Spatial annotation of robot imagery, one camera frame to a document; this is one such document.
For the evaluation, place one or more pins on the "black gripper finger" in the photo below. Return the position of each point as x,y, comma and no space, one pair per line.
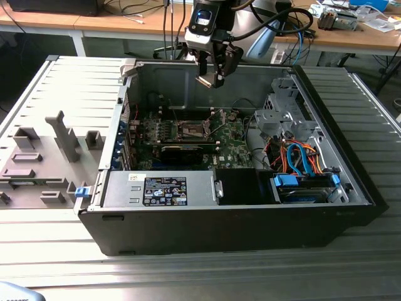
203,64
230,59

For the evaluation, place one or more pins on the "silver cpu green rim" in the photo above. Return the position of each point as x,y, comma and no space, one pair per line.
208,80

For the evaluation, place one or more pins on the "thin metal locking lever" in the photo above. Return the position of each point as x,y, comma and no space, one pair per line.
174,113

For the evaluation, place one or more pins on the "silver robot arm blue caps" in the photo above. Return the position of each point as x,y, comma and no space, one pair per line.
266,40

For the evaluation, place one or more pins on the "cpu socket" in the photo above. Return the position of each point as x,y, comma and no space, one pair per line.
191,129

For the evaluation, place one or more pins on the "copper fin cpu cooler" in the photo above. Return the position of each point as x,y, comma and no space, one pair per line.
326,19

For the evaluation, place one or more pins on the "round coin battery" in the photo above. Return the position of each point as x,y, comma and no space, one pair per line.
232,116

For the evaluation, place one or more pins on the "black box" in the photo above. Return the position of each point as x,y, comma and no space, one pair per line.
283,19

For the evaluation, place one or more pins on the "silver metal drive cage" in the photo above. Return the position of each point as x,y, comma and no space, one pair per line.
272,119

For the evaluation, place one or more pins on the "green RAM stick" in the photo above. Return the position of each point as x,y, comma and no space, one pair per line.
188,145

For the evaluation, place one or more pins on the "green motherboard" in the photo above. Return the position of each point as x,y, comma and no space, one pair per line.
232,147

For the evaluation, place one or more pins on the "black graphics card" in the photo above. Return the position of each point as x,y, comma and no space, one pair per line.
181,155

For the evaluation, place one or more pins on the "wooden desk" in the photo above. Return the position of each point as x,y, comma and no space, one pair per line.
94,23

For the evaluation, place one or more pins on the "grey optical drive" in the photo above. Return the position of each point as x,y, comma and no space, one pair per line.
346,20

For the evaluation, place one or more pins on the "blue box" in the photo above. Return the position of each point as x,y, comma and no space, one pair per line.
369,3

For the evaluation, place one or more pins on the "silver power supply black label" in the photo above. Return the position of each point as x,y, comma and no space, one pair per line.
122,188

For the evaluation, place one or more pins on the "hard disk in blue carrier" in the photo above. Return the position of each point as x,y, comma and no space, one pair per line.
297,196

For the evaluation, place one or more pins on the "clear plastic bag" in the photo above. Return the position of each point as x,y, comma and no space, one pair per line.
380,25

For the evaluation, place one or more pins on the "black device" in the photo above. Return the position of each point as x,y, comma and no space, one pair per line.
53,6

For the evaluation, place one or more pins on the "black pc case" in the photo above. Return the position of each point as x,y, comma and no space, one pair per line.
219,232

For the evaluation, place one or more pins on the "blue case latch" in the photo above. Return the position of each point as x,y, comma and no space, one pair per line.
82,192

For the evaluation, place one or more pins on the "grey parts rack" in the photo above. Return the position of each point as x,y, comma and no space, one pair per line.
47,163

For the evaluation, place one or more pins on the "grey rounded device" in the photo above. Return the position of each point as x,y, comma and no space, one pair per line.
15,293

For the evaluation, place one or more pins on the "white camera with black bracket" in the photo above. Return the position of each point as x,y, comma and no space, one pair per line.
197,39

